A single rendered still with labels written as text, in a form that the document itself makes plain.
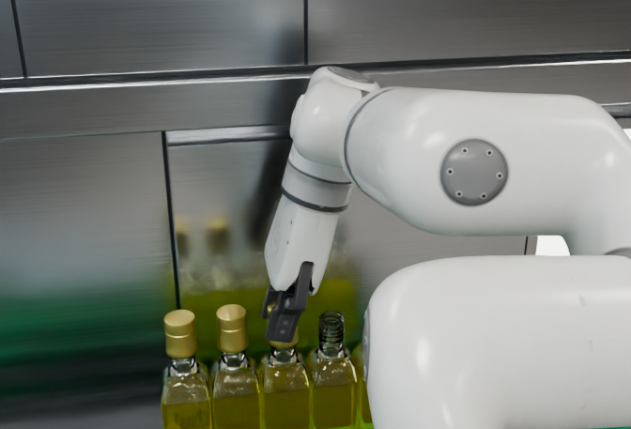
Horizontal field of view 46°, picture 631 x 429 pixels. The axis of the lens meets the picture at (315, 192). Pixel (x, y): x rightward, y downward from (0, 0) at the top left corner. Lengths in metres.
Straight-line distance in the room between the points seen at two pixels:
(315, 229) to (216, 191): 0.19
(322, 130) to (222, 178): 0.28
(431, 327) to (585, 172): 0.15
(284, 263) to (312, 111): 0.19
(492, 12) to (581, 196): 0.55
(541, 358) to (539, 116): 0.14
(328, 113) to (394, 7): 0.29
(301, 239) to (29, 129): 0.34
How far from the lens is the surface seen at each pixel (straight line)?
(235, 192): 0.90
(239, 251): 0.94
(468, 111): 0.41
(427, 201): 0.40
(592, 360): 0.35
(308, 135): 0.64
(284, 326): 0.82
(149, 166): 0.92
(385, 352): 0.33
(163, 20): 0.87
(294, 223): 0.75
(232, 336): 0.84
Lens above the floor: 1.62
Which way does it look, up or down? 24 degrees down
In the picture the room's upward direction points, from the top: straight up
